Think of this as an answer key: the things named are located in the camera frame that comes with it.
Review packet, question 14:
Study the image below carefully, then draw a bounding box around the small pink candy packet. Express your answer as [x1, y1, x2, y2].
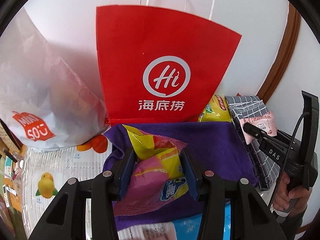
[240, 111, 277, 145]

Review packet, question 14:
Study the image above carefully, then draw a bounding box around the fruit print tablecloth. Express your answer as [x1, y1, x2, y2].
[21, 134, 116, 240]

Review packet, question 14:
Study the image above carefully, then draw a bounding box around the pink yellow snack bag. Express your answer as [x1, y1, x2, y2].
[114, 125, 189, 216]

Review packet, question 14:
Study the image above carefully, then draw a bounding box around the right hand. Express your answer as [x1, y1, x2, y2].
[272, 172, 312, 217]

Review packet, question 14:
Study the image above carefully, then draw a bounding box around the grey checkered fabric box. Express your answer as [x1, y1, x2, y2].
[225, 96, 280, 191]

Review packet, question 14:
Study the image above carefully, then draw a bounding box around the purple towel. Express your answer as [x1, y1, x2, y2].
[115, 122, 258, 230]

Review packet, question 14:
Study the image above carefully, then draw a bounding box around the blue tissue pack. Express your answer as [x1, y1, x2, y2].
[117, 202, 232, 240]

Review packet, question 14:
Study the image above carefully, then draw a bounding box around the brown door frame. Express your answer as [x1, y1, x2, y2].
[257, 3, 302, 103]

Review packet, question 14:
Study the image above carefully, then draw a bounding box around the red paper shopping bag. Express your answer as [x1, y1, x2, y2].
[96, 4, 241, 125]

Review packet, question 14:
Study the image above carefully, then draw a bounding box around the white Miniso plastic bag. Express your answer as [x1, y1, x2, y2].
[1, 9, 106, 151]

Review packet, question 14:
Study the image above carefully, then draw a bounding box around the yellow snack bag behind towel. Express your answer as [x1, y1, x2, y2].
[198, 95, 232, 122]

